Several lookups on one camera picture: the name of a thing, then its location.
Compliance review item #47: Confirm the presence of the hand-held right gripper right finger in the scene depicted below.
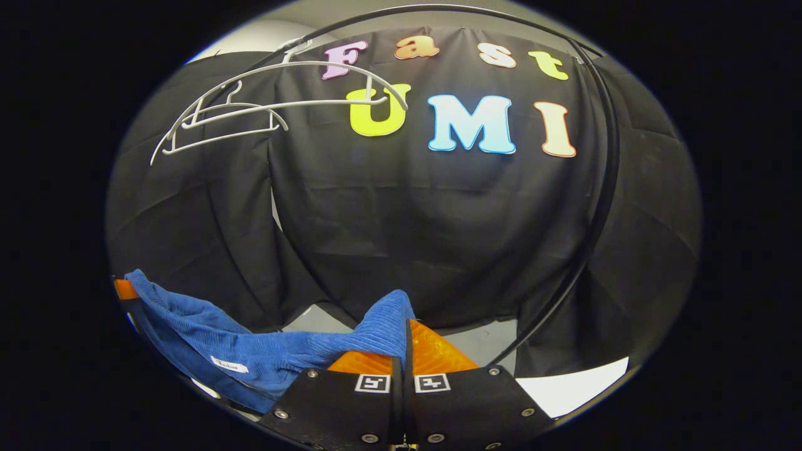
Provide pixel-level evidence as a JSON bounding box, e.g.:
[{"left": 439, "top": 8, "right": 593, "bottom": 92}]
[{"left": 403, "top": 319, "right": 555, "bottom": 451}]

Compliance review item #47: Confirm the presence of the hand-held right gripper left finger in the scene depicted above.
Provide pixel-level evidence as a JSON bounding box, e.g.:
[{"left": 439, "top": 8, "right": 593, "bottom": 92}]
[{"left": 257, "top": 351, "right": 403, "bottom": 451}]

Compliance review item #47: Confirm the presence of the blue corduroy jacket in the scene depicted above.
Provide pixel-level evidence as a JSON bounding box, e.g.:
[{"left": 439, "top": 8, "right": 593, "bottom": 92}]
[{"left": 123, "top": 269, "right": 418, "bottom": 415}]

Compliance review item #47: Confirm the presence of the white clothes hanger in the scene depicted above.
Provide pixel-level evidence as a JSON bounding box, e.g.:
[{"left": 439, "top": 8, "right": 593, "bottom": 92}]
[
  {"left": 160, "top": 80, "right": 290, "bottom": 156},
  {"left": 149, "top": 39, "right": 409, "bottom": 167}
]

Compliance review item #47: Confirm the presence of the black garment rack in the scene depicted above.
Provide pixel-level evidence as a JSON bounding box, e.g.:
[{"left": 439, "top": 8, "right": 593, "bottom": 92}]
[{"left": 207, "top": 3, "right": 622, "bottom": 370}]

